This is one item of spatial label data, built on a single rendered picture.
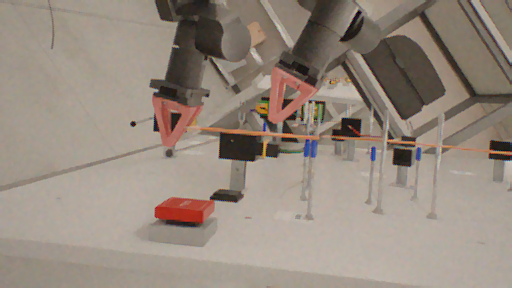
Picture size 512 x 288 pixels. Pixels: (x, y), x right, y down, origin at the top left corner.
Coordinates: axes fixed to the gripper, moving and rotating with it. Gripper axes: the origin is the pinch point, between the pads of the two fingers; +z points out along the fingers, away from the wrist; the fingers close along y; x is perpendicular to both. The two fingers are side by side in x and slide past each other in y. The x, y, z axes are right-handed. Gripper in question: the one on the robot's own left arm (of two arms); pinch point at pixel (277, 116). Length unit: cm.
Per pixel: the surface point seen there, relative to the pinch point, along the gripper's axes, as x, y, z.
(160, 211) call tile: 2.6, -28.1, 10.6
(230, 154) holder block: 3.2, -2.4, 8.2
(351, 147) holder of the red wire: -15, 53, 4
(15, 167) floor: 102, 116, 88
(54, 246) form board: 9.0, -32.0, 17.1
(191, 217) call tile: -0.4, -28.0, 9.5
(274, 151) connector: -2.3, -1.7, 4.6
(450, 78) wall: -135, 769, -103
